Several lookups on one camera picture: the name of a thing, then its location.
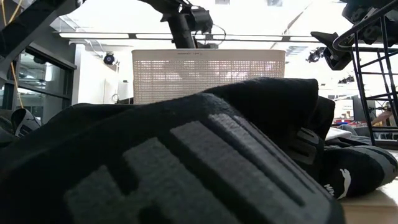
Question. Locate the round black wall camera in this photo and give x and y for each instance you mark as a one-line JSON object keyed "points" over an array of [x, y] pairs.
{"points": [[109, 58]]}

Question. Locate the grey and black shorts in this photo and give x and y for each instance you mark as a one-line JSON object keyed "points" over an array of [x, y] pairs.
{"points": [[357, 168]]}

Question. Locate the black cloth with grey print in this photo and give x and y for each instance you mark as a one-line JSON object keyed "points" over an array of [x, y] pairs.
{"points": [[155, 155]]}

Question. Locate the ceiling light bar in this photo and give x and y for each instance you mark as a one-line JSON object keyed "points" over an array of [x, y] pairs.
{"points": [[93, 35]]}

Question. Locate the white perforated plastic basket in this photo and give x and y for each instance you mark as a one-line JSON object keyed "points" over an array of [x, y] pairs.
{"points": [[208, 77]]}

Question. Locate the white cloth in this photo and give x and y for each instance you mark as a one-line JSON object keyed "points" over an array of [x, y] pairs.
{"points": [[337, 133]]}

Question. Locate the black ceiling camera cluster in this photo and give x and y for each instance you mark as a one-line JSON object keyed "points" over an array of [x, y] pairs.
{"points": [[315, 55]]}

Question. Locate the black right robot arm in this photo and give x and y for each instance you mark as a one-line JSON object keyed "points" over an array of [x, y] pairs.
{"points": [[354, 12]]}

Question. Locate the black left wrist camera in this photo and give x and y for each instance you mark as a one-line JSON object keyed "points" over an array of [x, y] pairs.
{"points": [[200, 20]]}

